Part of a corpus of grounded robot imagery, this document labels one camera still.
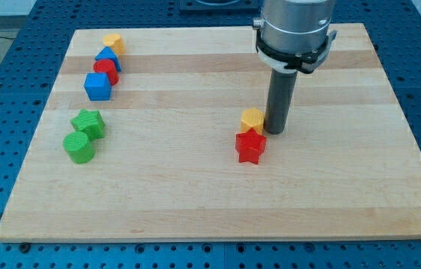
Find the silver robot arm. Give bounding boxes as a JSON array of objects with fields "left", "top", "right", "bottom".
[{"left": 252, "top": 0, "right": 335, "bottom": 54}]

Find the yellow hexagon block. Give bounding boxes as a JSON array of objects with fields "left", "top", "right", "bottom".
[{"left": 240, "top": 108, "right": 264, "bottom": 135}]

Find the red circle block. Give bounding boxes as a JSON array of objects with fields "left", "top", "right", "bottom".
[{"left": 93, "top": 58, "right": 119, "bottom": 86}]

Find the green circle block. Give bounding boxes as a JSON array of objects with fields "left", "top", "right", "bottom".
[{"left": 62, "top": 132, "right": 96, "bottom": 164}]

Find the red star block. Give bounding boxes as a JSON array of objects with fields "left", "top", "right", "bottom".
[{"left": 235, "top": 129, "right": 266, "bottom": 164}]

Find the wooden board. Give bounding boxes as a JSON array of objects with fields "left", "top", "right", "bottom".
[{"left": 0, "top": 23, "right": 421, "bottom": 243}]

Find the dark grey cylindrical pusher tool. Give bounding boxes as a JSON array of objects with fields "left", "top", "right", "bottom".
[{"left": 263, "top": 70, "right": 298, "bottom": 135}]

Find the green star block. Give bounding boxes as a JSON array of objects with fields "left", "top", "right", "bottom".
[{"left": 70, "top": 109, "right": 105, "bottom": 141}]

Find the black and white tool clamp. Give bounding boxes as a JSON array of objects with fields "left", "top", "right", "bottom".
[{"left": 255, "top": 30, "right": 337, "bottom": 74}]

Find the blue cube block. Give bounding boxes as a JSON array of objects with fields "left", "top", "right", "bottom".
[{"left": 84, "top": 72, "right": 112, "bottom": 102}]

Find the blue triangle block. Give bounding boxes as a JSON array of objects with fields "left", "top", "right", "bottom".
[{"left": 95, "top": 46, "right": 122, "bottom": 72}]

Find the yellow heart block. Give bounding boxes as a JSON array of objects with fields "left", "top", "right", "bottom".
[{"left": 102, "top": 33, "right": 126, "bottom": 56}]

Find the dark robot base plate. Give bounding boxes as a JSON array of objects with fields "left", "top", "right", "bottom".
[{"left": 178, "top": 0, "right": 263, "bottom": 15}]

